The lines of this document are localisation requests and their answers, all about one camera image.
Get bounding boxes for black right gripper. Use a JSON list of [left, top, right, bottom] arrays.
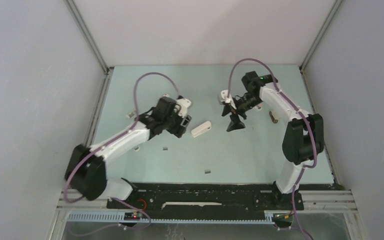
[[222, 93, 263, 133]]

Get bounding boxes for white stapler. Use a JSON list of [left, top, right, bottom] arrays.
[[191, 121, 212, 138]]

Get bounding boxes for beige stapler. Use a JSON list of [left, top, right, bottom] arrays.
[[269, 111, 279, 124]]

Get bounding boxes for pink stapler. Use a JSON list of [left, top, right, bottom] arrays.
[[255, 103, 264, 111]]

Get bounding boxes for white staple tray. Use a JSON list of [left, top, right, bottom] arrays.
[[126, 109, 137, 119]]

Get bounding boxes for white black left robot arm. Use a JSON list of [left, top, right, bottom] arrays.
[[64, 96, 192, 208]]

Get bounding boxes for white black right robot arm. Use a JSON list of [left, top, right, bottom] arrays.
[[219, 71, 324, 209]]

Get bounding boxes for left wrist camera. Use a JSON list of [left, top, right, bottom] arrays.
[[175, 96, 192, 118]]

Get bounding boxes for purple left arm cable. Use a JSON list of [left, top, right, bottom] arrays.
[[62, 72, 181, 233]]

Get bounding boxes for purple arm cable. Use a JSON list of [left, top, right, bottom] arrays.
[[227, 58, 319, 240], [62, 72, 181, 233]]

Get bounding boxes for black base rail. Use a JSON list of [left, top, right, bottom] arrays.
[[125, 182, 304, 221]]

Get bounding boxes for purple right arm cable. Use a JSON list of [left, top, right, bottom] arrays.
[[227, 58, 319, 240]]

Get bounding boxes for aluminium frame rail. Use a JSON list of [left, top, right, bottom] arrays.
[[56, 185, 357, 224]]

